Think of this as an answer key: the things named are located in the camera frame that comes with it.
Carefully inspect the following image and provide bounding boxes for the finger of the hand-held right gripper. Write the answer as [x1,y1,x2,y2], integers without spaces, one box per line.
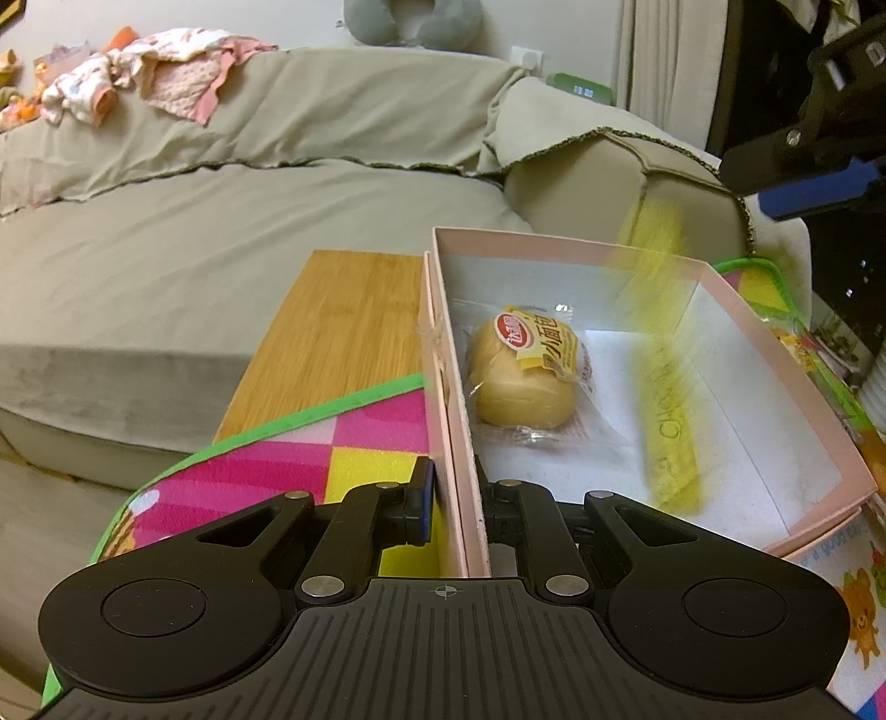
[720,128,879,223]

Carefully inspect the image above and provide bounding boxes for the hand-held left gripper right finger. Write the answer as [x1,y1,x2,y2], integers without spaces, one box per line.
[476,457,700,600]

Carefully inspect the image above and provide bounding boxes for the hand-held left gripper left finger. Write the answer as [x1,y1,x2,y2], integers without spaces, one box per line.
[195,457,439,602]

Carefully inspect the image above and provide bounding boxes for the round bread bun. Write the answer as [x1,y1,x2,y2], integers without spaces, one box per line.
[465,305,603,444]

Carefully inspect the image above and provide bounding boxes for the yellow snack packet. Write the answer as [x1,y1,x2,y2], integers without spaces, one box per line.
[605,199,708,515]

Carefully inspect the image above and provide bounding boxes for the pink cardboard box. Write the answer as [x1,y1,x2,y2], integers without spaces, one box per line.
[419,227,880,579]

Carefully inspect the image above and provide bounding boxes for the colourful play mat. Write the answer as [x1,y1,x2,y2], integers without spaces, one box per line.
[38,256,886,720]

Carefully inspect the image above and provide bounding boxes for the light curtain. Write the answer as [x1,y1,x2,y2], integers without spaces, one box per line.
[612,0,741,150]

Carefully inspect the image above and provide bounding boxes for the beige sofa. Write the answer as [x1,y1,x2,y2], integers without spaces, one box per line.
[0,47,759,500]

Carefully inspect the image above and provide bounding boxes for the green digital clock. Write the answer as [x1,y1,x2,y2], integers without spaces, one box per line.
[547,71,616,106]

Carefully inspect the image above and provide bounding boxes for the beige sofa cover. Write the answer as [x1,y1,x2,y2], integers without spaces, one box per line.
[476,75,752,184]
[0,47,527,451]

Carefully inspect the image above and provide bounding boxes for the grey neck pillow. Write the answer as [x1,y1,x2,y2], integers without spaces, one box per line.
[344,0,486,51]

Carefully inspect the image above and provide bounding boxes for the white floral baby garment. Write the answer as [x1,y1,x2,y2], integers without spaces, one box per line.
[104,31,233,91]
[40,52,120,127]

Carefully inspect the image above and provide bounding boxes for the small orange toys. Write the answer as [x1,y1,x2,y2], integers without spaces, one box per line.
[0,86,43,132]

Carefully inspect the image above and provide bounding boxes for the pastel printed bag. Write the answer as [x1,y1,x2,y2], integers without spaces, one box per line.
[34,42,94,77]

